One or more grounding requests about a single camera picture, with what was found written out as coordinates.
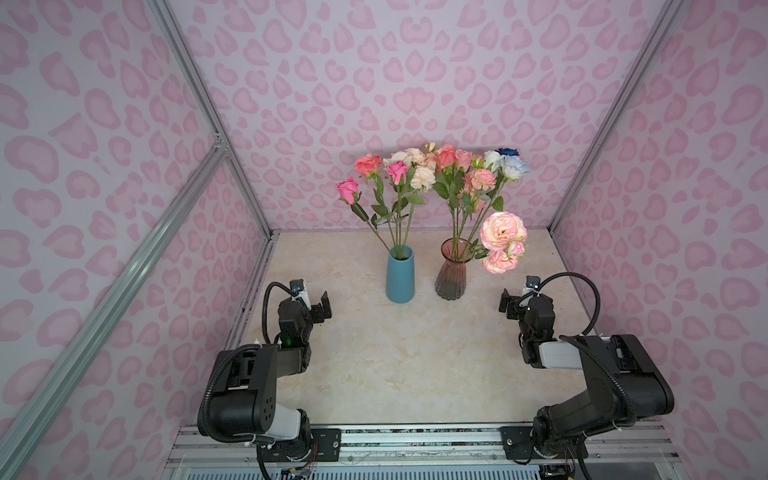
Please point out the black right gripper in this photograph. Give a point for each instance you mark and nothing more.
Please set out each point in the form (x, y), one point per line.
(513, 302)

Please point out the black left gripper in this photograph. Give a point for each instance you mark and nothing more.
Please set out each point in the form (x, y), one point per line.
(315, 311)

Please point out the small pink spray roses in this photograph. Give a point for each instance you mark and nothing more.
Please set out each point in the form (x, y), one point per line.
(497, 238)

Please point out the pink cream spray roses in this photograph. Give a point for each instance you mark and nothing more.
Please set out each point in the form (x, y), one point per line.
(422, 167)

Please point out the cream pink rose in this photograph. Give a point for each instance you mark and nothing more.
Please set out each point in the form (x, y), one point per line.
(397, 156)

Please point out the magenta small rose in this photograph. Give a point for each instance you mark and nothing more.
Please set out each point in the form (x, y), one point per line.
(349, 192)
(398, 172)

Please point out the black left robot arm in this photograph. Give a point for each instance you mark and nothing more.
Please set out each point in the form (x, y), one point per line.
(240, 405)

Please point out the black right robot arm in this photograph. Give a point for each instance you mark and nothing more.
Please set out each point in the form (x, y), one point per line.
(622, 383)

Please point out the pink glass vase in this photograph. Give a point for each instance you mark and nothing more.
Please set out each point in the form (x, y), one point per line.
(451, 280)

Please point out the teal ceramic vase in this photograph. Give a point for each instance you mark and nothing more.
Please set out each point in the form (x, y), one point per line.
(400, 275)

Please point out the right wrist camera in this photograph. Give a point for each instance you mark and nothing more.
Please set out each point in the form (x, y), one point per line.
(532, 286)

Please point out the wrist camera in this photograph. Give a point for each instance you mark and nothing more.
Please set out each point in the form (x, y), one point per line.
(299, 292)
(532, 286)

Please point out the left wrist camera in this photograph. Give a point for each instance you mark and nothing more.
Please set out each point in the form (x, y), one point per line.
(299, 292)

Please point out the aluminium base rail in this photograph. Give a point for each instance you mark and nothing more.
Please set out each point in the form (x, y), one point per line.
(432, 451)

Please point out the diagonal aluminium frame bar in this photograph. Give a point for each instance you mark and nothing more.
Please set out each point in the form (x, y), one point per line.
(38, 414)

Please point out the right corner aluminium post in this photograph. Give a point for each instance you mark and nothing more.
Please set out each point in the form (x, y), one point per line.
(665, 24)

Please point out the corner aluminium post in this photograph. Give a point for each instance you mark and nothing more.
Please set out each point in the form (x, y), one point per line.
(665, 24)
(167, 22)

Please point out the left corner aluminium post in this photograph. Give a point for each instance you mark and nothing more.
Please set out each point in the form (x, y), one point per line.
(167, 22)

